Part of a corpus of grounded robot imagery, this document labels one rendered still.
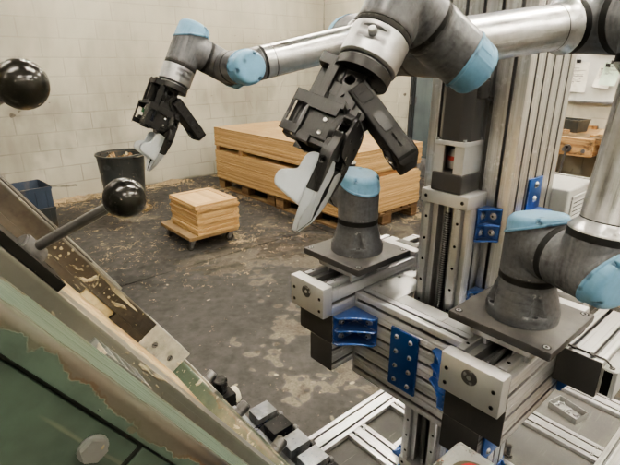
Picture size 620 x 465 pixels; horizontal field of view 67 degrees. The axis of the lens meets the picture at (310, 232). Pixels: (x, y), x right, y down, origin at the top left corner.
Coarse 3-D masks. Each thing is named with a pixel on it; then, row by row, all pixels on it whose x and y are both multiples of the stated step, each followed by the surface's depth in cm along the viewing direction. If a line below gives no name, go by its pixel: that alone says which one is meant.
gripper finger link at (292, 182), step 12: (312, 156) 54; (300, 168) 54; (312, 168) 53; (276, 180) 54; (288, 180) 54; (300, 180) 54; (324, 180) 52; (288, 192) 54; (300, 192) 53; (312, 192) 52; (300, 204) 53; (312, 204) 53; (300, 216) 53; (312, 216) 54; (300, 228) 54
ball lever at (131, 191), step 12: (120, 180) 42; (132, 180) 42; (108, 192) 41; (120, 192) 41; (132, 192) 41; (144, 192) 43; (108, 204) 41; (120, 204) 41; (132, 204) 41; (144, 204) 43; (84, 216) 43; (96, 216) 43; (120, 216) 42; (132, 216) 42; (60, 228) 43; (72, 228) 43; (24, 240) 42; (36, 240) 44; (48, 240) 43; (36, 252) 43
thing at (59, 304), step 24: (0, 264) 40; (24, 288) 42; (48, 288) 43; (72, 312) 45; (96, 336) 47; (144, 360) 54; (168, 384) 55; (192, 408) 58; (216, 432) 62; (240, 456) 66; (264, 456) 75
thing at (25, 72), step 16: (0, 64) 34; (16, 64) 34; (32, 64) 35; (0, 80) 34; (16, 80) 34; (32, 80) 34; (48, 80) 36; (0, 96) 34; (16, 96) 34; (32, 96) 35; (48, 96) 36
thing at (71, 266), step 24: (0, 192) 75; (0, 216) 76; (24, 216) 78; (48, 264) 82; (72, 264) 85; (96, 288) 89; (120, 312) 94; (144, 312) 97; (144, 336) 99; (168, 336) 102; (168, 360) 104
